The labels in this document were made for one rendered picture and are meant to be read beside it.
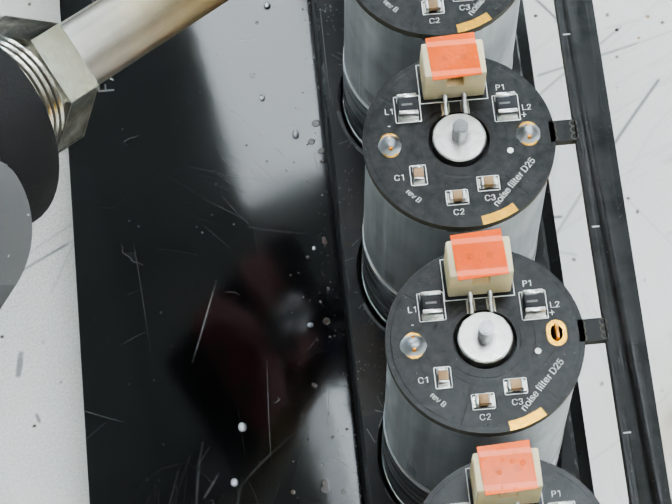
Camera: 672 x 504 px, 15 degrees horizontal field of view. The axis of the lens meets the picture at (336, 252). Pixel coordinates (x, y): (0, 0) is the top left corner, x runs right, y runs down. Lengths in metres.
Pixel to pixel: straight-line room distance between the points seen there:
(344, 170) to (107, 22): 0.10
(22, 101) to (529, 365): 0.09
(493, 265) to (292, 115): 0.08
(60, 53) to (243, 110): 0.12
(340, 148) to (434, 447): 0.07
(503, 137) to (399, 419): 0.04
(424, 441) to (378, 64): 0.06
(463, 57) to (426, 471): 0.05
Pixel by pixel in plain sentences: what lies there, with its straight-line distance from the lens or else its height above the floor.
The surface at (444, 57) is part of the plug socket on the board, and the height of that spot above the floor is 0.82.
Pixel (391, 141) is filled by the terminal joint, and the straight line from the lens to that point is 0.33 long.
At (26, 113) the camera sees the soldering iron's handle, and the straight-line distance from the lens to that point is 0.26.
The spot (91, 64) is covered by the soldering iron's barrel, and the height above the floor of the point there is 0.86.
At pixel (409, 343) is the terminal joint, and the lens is 0.32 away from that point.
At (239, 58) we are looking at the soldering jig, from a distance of 0.39.
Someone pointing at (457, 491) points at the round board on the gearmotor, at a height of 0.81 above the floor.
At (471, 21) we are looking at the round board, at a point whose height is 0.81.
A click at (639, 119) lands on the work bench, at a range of 0.40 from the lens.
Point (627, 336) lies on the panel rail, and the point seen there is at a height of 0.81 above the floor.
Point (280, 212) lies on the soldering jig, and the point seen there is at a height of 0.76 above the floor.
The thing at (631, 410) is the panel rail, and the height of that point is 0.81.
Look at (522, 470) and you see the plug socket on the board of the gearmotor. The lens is 0.31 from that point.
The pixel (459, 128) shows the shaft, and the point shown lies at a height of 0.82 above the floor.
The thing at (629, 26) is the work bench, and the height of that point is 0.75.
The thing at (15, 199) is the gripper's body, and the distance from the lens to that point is 0.16.
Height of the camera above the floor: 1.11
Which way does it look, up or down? 66 degrees down
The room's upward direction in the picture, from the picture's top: straight up
